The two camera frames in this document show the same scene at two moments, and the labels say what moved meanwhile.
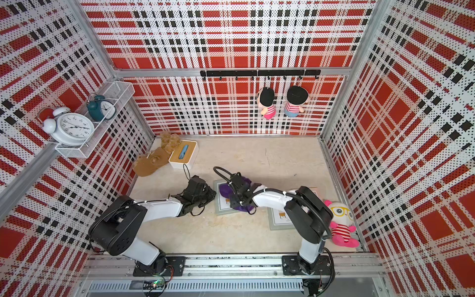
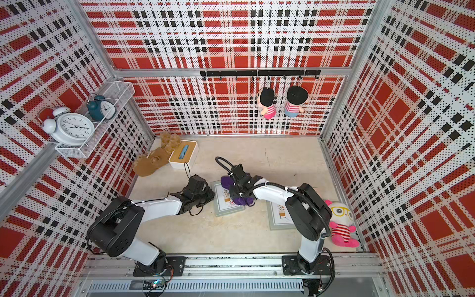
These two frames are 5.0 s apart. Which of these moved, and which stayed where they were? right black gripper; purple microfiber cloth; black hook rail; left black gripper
Moved: purple microfiber cloth; right black gripper
Stayed: black hook rail; left black gripper
